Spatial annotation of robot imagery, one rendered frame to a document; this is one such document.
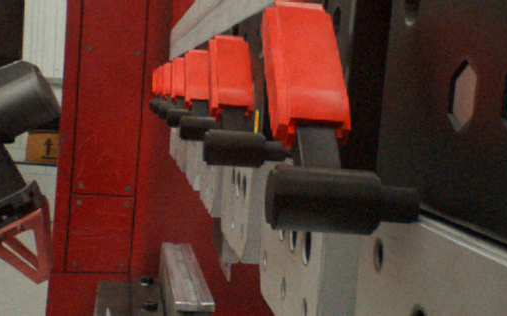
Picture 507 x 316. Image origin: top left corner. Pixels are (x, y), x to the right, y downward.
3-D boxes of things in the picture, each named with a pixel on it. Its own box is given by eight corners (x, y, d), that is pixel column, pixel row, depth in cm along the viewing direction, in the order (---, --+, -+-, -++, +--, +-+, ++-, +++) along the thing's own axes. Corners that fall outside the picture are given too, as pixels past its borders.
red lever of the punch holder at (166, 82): (160, 58, 109) (159, 111, 102) (193, 61, 109) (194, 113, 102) (159, 70, 110) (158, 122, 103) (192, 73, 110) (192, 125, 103)
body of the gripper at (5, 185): (43, 192, 103) (11, 135, 102) (33, 204, 93) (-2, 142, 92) (-11, 218, 103) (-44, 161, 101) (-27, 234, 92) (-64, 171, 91)
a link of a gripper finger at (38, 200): (77, 252, 104) (38, 182, 103) (73, 265, 97) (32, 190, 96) (22, 280, 104) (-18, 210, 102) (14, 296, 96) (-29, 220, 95)
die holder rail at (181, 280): (157, 288, 180) (161, 242, 179) (187, 289, 181) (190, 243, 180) (169, 366, 131) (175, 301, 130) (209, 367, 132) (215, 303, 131)
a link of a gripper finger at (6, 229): (76, 257, 101) (36, 185, 100) (72, 270, 94) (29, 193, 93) (19, 286, 101) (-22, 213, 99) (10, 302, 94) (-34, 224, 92)
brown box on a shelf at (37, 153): (29, 157, 334) (31, 124, 333) (99, 162, 335) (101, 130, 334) (10, 163, 304) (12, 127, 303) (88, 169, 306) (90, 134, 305)
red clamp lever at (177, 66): (168, 52, 89) (167, 117, 82) (208, 56, 89) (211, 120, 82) (166, 66, 90) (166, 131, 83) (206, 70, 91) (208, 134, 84)
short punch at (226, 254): (210, 262, 105) (216, 183, 104) (227, 263, 105) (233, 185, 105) (219, 280, 95) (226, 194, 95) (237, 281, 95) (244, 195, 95)
